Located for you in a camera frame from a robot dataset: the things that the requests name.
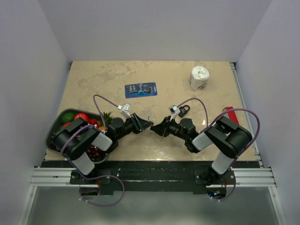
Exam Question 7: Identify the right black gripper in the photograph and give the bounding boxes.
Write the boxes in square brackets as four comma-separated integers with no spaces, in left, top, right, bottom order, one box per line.
[150,115,188,141]

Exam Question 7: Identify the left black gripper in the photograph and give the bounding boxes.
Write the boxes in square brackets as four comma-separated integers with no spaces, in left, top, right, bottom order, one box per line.
[116,113,153,141]

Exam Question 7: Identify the black padlock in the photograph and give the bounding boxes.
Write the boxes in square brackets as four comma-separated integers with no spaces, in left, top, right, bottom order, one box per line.
[179,105,190,118]

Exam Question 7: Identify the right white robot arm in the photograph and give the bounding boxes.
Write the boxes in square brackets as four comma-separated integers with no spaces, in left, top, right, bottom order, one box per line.
[150,116,252,185]

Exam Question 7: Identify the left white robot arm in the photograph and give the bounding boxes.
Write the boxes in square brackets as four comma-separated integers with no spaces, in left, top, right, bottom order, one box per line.
[52,113,153,184]

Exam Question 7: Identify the blue blister card package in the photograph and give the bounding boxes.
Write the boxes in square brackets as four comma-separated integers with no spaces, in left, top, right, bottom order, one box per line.
[125,82,158,98]

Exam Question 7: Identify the red strawberries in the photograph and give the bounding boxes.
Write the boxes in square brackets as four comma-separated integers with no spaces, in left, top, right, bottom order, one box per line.
[90,119,101,128]

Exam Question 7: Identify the purple grapes bunch front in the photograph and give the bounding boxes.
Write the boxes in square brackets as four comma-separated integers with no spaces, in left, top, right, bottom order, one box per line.
[85,145,106,162]

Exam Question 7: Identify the white paper roll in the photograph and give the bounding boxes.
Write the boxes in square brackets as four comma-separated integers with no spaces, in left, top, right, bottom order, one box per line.
[189,66,210,91]

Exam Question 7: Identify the red box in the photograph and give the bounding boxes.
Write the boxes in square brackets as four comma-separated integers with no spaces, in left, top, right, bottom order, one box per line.
[222,106,239,124]

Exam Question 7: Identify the green lime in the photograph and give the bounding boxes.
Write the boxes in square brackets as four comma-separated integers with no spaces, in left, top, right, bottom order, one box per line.
[61,112,76,124]

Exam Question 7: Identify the dark green fruit tray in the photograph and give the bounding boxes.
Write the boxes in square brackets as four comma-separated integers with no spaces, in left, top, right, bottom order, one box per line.
[45,108,113,165]

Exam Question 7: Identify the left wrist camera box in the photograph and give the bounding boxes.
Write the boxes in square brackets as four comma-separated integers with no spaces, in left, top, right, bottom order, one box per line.
[117,103,131,119]

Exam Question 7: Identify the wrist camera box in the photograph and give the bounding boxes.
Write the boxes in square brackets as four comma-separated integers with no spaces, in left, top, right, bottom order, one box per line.
[117,103,131,119]
[169,105,180,121]

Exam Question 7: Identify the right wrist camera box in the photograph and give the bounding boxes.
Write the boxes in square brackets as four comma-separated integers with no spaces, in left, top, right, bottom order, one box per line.
[169,105,180,121]

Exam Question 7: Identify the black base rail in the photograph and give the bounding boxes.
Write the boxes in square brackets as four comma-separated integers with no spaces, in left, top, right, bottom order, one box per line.
[34,161,260,195]

